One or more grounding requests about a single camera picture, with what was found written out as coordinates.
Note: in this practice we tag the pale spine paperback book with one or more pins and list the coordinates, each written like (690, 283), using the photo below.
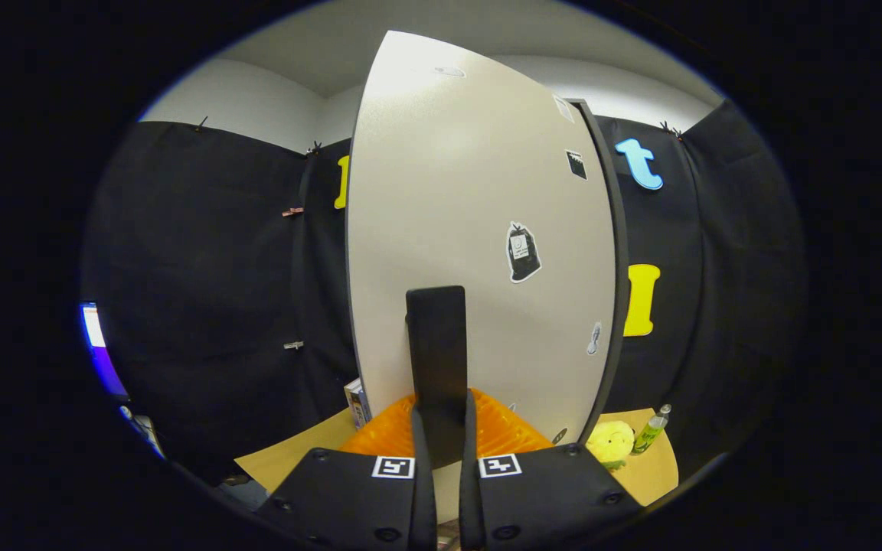
(351, 394)

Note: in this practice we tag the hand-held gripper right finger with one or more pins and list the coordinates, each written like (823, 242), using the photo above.
(470, 505)

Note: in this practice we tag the green plastic bottle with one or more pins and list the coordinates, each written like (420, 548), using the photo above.
(649, 435)

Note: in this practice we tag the black backdrop cloth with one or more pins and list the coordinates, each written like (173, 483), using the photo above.
(196, 268)

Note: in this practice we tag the beige shoe cabinet door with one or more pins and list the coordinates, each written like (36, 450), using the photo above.
(449, 191)

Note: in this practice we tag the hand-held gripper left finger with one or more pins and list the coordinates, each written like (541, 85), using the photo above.
(423, 497)

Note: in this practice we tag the yellow plush toy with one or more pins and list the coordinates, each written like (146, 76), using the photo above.
(609, 442)

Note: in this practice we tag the grey shoe cabinet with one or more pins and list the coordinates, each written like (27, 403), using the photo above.
(621, 245)

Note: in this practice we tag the lit screen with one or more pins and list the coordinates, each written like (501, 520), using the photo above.
(93, 325)

